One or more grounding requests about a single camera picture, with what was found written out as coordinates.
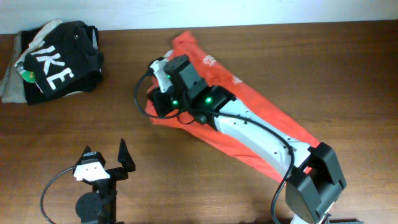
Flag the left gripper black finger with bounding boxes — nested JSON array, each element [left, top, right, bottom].
[[76, 145, 91, 165], [118, 139, 136, 172]]

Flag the red orange t-shirt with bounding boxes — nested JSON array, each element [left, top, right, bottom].
[[150, 31, 320, 182]]

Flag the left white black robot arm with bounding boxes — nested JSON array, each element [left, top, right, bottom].
[[73, 139, 136, 224]]

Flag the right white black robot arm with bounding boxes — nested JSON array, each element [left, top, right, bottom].
[[147, 55, 346, 223]]

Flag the black folded garment underneath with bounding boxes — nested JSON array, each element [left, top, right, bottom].
[[20, 26, 104, 106]]

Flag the black folded shirt white letters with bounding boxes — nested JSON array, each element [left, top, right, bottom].
[[23, 21, 105, 98]]

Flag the white green printed folded garment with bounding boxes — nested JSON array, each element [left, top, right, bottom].
[[14, 45, 45, 94]]

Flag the grey beige folded garment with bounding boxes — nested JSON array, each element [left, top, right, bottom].
[[0, 19, 63, 104]]

